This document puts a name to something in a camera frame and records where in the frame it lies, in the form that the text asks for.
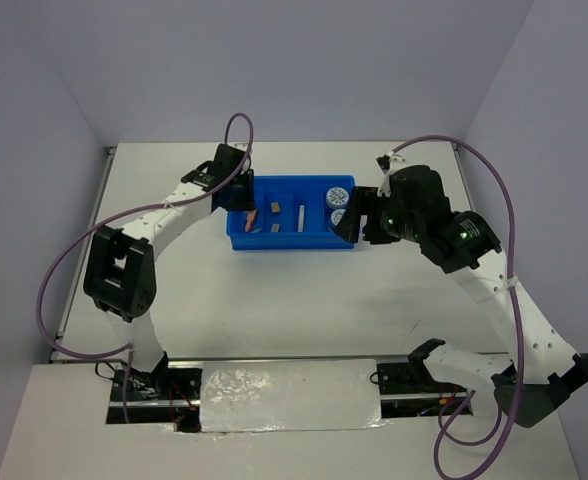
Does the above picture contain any orange correction tape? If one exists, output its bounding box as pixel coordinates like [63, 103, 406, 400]
[244, 210, 258, 233]

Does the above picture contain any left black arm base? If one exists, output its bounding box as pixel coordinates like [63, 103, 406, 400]
[106, 365, 203, 433]

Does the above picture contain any blue slime jar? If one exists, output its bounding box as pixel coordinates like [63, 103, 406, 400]
[328, 209, 346, 232]
[325, 186, 350, 210]

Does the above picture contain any blue white marker pen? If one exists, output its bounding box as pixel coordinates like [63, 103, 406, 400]
[297, 204, 306, 233]

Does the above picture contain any blue compartment tray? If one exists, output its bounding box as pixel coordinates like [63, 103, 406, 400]
[226, 175, 355, 251]

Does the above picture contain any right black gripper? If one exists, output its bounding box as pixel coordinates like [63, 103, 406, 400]
[332, 185, 422, 244]

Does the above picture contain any silver foil cover plate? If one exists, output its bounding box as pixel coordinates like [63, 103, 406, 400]
[199, 359, 385, 433]

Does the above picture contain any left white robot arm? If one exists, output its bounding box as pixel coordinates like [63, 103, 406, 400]
[83, 143, 254, 399]

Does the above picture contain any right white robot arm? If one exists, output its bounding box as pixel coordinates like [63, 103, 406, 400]
[334, 152, 588, 428]

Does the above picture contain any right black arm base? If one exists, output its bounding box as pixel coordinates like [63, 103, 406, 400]
[369, 357, 468, 400]

